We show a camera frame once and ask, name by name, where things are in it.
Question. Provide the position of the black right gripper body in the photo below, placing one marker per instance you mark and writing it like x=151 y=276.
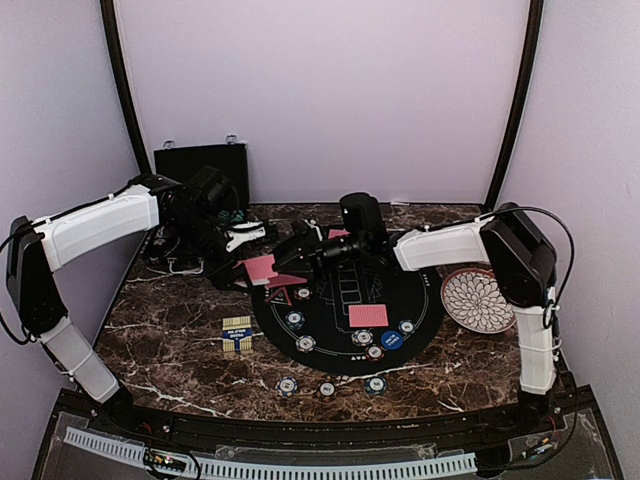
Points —
x=326 y=253

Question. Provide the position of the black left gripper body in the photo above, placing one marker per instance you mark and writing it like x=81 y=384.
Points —
x=213 y=267

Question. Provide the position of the red card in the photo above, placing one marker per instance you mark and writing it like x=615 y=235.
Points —
x=337 y=233
x=285 y=280
x=368 y=316

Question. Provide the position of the red backed card deck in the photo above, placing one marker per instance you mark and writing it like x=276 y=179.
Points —
x=260 y=269

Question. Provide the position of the brown chips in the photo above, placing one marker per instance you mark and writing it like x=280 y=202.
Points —
x=303 y=293
x=374 y=353

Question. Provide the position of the green chips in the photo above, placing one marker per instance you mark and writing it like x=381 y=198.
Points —
x=294 y=320
x=406 y=326

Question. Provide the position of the blue small blind button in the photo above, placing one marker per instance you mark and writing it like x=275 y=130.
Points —
x=391 y=340

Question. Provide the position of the blue white chip stack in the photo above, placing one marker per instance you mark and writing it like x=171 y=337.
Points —
x=287 y=387

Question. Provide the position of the brown white chip stack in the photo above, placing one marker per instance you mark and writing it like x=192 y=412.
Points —
x=326 y=390

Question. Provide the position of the green blue chip stack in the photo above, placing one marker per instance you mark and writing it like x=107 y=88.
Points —
x=375 y=385

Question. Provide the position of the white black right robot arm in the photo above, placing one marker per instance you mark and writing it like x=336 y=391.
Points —
x=522 y=259

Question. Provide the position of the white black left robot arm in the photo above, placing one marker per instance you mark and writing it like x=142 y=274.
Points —
x=39 y=248

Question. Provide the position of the black poker chip case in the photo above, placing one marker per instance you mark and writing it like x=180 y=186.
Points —
x=200 y=165

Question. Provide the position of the green chip row right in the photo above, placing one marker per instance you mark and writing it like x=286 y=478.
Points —
x=231 y=217

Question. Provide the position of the blue gold card box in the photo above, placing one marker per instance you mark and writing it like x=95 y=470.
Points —
x=237 y=334

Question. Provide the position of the round black poker mat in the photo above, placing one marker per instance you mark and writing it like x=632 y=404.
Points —
x=339 y=306

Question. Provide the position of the floral patterned ceramic plate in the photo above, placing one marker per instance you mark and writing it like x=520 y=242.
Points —
x=471 y=298

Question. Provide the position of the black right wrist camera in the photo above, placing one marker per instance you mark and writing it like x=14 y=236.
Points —
x=361 y=215

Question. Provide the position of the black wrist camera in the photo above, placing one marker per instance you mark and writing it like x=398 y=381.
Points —
x=361 y=215
x=213 y=187

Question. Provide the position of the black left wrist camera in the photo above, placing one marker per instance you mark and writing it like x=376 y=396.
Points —
x=213 y=187

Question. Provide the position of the white slotted cable duct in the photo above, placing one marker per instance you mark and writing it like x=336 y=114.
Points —
x=253 y=463

